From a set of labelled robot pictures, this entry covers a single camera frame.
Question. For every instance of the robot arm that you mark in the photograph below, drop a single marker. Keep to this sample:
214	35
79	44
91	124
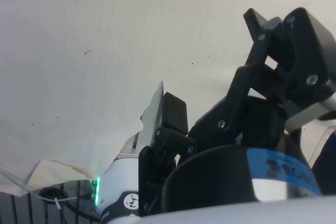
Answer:
119	182

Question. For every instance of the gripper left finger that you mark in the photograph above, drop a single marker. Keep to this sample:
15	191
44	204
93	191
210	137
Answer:
174	112

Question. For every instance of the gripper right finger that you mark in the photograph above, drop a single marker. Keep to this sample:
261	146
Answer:
294	51

